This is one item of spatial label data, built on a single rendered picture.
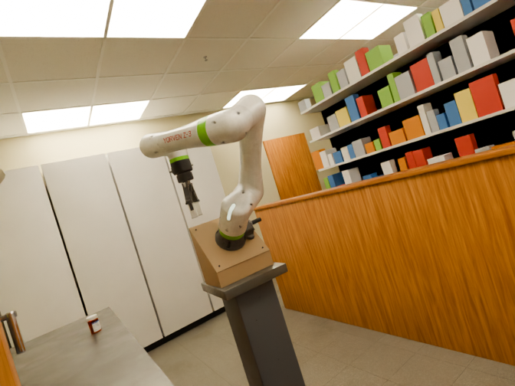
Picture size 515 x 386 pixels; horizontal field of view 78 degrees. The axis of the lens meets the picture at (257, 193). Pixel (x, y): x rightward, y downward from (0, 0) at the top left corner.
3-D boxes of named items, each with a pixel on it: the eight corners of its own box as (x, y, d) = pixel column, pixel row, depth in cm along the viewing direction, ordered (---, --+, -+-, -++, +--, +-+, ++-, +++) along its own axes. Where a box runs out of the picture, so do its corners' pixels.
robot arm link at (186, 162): (188, 157, 145) (192, 158, 155) (164, 165, 145) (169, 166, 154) (193, 169, 145) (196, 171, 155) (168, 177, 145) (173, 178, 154)
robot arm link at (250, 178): (267, 197, 160) (272, 92, 128) (254, 217, 148) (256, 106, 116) (244, 191, 164) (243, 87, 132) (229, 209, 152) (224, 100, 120)
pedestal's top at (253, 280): (256, 266, 175) (254, 260, 175) (288, 271, 147) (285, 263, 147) (203, 290, 159) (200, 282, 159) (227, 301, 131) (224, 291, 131)
